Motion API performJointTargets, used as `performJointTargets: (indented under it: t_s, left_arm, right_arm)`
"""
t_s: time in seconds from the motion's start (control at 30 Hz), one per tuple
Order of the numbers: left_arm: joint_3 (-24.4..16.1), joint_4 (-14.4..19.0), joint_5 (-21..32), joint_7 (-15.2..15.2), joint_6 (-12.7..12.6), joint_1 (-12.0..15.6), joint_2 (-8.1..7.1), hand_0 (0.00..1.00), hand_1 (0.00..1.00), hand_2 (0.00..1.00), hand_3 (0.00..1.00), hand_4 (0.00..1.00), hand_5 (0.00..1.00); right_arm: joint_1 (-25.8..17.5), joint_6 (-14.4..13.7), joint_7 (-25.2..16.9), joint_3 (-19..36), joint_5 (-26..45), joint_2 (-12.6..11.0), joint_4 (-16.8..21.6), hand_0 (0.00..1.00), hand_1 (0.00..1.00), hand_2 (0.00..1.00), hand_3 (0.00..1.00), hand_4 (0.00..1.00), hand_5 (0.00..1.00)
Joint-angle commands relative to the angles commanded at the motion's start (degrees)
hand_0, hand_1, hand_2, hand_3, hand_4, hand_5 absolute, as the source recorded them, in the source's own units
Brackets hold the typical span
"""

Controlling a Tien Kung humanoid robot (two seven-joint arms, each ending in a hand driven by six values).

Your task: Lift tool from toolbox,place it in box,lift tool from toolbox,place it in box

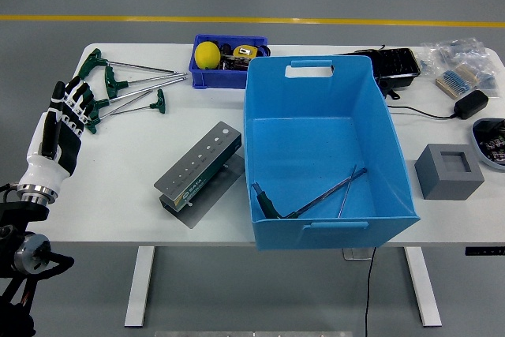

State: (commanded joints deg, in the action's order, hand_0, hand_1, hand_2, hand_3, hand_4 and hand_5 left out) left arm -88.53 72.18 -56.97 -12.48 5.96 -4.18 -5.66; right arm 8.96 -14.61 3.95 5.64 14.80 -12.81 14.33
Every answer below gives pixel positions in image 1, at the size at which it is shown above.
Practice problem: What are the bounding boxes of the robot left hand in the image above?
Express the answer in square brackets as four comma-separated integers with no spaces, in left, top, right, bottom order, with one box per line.
[17,75,95,196]

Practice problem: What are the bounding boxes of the green silver hex key stand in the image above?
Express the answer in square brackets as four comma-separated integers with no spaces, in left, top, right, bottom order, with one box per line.
[153,120,246,230]

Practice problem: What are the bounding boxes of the large green T-handle hex key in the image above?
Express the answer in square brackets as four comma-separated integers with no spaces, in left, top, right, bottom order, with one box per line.
[251,168,368,220]

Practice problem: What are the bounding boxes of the large blue plastic box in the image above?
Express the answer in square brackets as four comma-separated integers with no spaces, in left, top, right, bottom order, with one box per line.
[242,54,421,251]

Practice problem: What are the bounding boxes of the small green T-handle hex key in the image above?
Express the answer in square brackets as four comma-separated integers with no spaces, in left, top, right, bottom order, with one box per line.
[337,163,358,219]

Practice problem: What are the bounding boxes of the white table leg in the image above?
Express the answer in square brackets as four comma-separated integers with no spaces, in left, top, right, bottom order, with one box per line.
[402,246,442,328]
[124,245,155,328]

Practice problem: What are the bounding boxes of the small blue parts bin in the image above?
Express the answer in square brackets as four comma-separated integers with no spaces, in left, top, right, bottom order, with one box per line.
[188,33,270,90]

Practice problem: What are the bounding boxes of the yellow lemon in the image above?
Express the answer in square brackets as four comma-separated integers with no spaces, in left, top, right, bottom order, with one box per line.
[195,40,221,69]

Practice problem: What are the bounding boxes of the brown black component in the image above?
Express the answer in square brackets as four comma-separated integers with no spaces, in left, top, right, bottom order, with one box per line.
[219,54,252,73]

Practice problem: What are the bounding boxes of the yellow tape measure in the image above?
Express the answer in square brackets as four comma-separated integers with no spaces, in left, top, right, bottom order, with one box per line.
[232,44,258,58]

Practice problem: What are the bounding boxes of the black plastic case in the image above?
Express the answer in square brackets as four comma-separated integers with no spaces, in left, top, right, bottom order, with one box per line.
[335,47,421,100]

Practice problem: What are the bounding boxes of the grey hollow cube block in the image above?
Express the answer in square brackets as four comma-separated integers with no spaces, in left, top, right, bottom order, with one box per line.
[413,142,485,200]

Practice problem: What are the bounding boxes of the tan resistor strip bundle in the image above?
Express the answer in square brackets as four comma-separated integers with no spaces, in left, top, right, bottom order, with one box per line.
[435,64,481,99]

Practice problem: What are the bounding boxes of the clear bag of resistors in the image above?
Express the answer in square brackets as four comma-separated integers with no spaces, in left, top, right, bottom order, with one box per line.
[465,51,502,90]
[418,36,487,76]

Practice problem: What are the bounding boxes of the black power adapter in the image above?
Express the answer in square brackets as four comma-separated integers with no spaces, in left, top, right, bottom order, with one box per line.
[453,90,490,120]

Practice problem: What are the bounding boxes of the blue rimmed tray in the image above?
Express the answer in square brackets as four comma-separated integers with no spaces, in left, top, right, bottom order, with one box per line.
[471,118,505,173]

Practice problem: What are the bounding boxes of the black table control panel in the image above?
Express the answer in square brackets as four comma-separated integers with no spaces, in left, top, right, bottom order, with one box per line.
[464,246,505,256]

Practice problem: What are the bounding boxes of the black electronic parts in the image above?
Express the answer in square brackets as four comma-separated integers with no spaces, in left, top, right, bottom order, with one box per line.
[481,134,505,165]

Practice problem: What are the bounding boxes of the short green T-handle hex key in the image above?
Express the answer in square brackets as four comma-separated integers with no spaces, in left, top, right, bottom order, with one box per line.
[110,88,166,116]

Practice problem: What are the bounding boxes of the metal table bracket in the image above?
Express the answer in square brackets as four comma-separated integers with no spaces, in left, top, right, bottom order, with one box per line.
[342,248,374,261]

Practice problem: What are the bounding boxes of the black floor cable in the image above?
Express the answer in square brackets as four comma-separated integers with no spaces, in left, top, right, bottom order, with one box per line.
[363,246,378,337]

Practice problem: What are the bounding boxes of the black adapter cable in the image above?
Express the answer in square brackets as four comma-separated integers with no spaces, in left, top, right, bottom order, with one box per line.
[386,104,457,121]

